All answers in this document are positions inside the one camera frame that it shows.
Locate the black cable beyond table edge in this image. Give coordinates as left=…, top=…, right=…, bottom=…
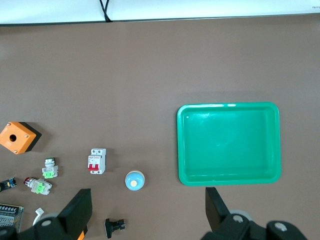
left=98, top=0, right=113, bottom=23

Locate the orange button box black base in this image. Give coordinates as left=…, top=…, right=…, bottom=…
left=0, top=121, right=43, bottom=155
left=76, top=226, right=88, bottom=240

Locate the black push button switch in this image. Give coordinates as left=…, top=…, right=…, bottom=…
left=104, top=217, right=127, bottom=239

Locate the push button green block silver cap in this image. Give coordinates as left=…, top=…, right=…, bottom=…
left=41, top=157, right=60, bottom=180

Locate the blue round knob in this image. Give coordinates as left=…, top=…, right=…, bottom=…
left=124, top=170, right=146, bottom=191

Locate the small module with orange cap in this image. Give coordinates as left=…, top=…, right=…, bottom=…
left=0, top=176, right=18, bottom=193

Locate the metal mesh power supply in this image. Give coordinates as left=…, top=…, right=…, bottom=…
left=0, top=203, right=25, bottom=235

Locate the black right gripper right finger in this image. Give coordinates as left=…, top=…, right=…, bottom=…
left=201, top=186, right=310, bottom=240

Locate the green plastic tray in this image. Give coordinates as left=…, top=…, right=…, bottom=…
left=176, top=101, right=282, bottom=187

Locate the small white curved clamp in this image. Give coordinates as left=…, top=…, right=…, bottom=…
left=32, top=207, right=45, bottom=227

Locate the brown table cover sheet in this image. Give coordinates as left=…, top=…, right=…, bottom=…
left=0, top=13, right=320, bottom=240

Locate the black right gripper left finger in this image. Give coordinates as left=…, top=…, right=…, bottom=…
left=0, top=188, right=93, bottom=240

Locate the push button green block red cap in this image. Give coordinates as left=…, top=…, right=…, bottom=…
left=23, top=176, right=53, bottom=196

